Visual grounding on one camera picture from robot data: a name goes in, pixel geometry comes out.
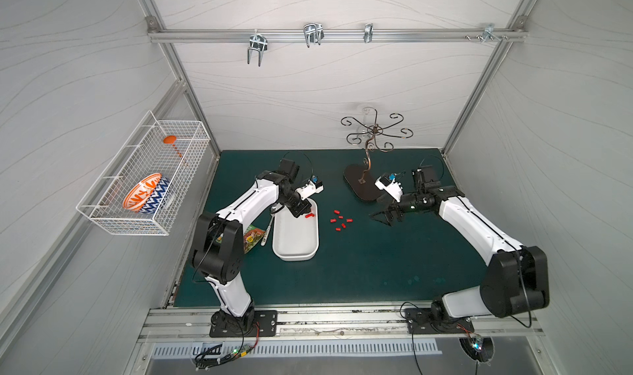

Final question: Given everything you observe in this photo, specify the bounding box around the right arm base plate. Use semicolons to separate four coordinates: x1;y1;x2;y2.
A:
402;307;475;335

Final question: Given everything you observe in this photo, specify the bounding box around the small flat metal hook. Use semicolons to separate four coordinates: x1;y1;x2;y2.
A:
364;23;374;44

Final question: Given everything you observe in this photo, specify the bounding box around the left controller board with wires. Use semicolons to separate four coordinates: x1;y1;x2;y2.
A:
193;344;256;370

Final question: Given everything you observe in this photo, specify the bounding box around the orange spoon in basket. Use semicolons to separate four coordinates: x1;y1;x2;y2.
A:
163;135;183;158

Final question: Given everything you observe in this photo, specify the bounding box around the aluminium rail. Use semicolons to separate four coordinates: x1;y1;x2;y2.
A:
148;28;528;45
138;302;545;342

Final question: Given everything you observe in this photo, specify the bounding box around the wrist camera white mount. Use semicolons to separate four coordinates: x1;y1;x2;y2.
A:
374;173;403;203
295;175;324;200

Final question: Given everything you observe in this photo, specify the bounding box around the orange blue patterned bowl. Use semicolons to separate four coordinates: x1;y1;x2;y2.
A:
122;173;171;214

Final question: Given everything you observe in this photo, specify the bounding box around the green snack packet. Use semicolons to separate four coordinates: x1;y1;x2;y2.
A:
243;225;265;254

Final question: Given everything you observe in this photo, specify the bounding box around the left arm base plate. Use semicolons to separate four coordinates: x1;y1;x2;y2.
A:
209;310;278;338

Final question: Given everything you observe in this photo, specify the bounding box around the aluminium top rail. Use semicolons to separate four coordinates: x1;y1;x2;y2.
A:
148;28;528;45

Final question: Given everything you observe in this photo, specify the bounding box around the white wire basket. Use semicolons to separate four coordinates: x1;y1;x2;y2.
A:
76;111;210;236

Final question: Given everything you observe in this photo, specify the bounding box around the aluminium front rail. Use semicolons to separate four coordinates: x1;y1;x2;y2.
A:
138;302;545;342

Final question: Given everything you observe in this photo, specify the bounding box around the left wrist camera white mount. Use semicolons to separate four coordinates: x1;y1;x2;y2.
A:
295;175;324;200

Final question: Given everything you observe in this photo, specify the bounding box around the white slotted cable duct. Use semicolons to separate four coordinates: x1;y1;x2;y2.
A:
151;338;443;359

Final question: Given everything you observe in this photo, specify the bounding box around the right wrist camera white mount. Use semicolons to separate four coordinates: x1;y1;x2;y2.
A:
374;173;403;203

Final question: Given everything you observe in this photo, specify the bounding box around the looped metal hook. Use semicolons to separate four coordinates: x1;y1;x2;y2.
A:
303;23;325;48

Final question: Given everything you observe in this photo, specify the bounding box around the double prong metal hook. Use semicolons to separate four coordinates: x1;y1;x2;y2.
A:
247;33;268;67

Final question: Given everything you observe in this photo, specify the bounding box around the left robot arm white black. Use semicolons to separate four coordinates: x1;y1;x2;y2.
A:
189;158;323;322

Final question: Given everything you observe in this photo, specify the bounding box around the right round black fan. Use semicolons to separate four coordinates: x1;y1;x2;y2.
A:
459;336;495;363

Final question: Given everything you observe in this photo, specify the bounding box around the metal scroll hook stand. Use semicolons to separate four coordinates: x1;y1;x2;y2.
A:
341;106;414;202

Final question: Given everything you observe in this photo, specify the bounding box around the metal spoon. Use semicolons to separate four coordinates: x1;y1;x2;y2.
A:
260;203;284;246

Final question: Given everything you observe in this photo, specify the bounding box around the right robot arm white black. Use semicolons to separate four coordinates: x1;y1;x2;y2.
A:
372;166;550;322

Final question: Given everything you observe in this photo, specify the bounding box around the white plastic storage box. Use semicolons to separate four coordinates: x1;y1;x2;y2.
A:
272;199;319;261

